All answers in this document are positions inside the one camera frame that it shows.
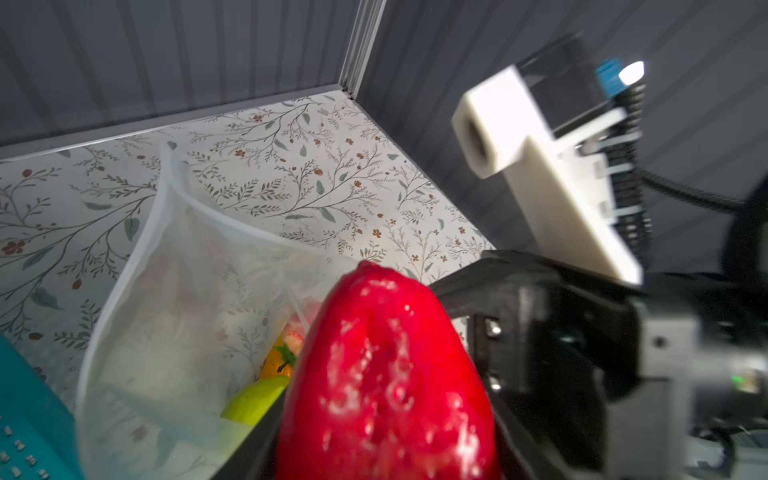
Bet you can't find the clear zip top bag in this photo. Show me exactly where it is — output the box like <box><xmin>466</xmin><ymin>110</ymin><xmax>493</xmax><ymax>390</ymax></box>
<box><xmin>76</xmin><ymin>146</ymin><xmax>355</xmax><ymax>479</ymax></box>

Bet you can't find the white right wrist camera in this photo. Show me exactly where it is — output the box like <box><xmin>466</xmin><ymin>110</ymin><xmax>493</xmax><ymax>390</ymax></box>
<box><xmin>452</xmin><ymin>34</ymin><xmax>650</xmax><ymax>286</ymax></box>

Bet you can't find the teal plastic basket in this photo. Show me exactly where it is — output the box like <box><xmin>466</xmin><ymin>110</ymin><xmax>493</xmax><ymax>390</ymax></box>
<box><xmin>1</xmin><ymin>338</ymin><xmax>83</xmax><ymax>480</ymax></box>

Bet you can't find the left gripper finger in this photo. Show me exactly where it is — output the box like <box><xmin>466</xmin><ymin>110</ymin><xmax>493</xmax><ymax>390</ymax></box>
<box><xmin>211</xmin><ymin>391</ymin><xmax>287</xmax><ymax>480</ymax></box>

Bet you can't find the pale red toy strawberry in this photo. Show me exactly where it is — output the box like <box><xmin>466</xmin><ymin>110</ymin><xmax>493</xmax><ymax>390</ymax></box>
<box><xmin>276</xmin><ymin>261</ymin><xmax>501</xmax><ymax>479</ymax></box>

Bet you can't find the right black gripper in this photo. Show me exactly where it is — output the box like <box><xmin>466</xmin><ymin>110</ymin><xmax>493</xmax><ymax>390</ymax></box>
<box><xmin>432</xmin><ymin>251</ymin><xmax>767</xmax><ymax>479</ymax></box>

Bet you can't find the green toy pear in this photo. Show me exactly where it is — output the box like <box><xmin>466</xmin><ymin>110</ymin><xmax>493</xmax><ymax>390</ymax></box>
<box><xmin>221</xmin><ymin>376</ymin><xmax>290</xmax><ymax>426</ymax></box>

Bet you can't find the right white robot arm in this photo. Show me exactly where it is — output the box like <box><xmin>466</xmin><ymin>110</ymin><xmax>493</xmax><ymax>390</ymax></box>
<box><xmin>433</xmin><ymin>171</ymin><xmax>767</xmax><ymax>479</ymax></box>

